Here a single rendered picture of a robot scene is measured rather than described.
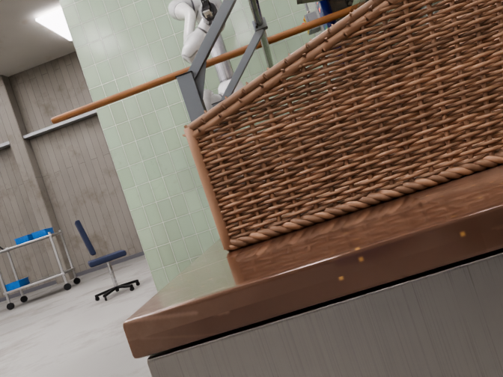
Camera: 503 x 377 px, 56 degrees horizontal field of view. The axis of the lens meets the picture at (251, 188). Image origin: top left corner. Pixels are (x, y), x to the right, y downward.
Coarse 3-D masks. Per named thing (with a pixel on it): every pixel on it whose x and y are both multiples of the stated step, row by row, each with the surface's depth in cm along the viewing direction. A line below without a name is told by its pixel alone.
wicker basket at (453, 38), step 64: (384, 0) 51; (448, 0) 50; (320, 64) 52; (384, 64) 52; (448, 64) 51; (192, 128) 54; (256, 128) 53; (320, 128) 52; (384, 128) 52; (448, 128) 51; (256, 192) 54; (320, 192) 53; (384, 192) 52
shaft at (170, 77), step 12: (336, 12) 193; (348, 12) 193; (312, 24) 194; (276, 36) 195; (288, 36) 196; (240, 48) 197; (216, 60) 198; (180, 72) 199; (144, 84) 201; (156, 84) 201; (108, 96) 203; (120, 96) 202; (84, 108) 203; (60, 120) 205
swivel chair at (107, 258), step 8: (80, 224) 500; (80, 232) 499; (88, 240) 501; (88, 248) 500; (104, 256) 512; (112, 256) 494; (120, 256) 497; (88, 264) 507; (96, 264) 488; (112, 272) 509; (112, 280) 509; (136, 280) 523; (112, 288) 505; (120, 288) 506; (96, 296) 509; (104, 296) 487
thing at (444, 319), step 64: (448, 192) 44; (256, 256) 45; (320, 256) 34; (384, 256) 32; (448, 256) 32; (128, 320) 35; (192, 320) 34; (256, 320) 34; (320, 320) 34; (384, 320) 33; (448, 320) 33
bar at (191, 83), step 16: (224, 0) 114; (256, 0) 137; (224, 16) 114; (256, 16) 150; (208, 32) 114; (256, 32) 161; (208, 48) 114; (192, 64) 115; (240, 64) 162; (272, 64) 222; (192, 80) 114; (192, 96) 114; (224, 96) 163; (192, 112) 114
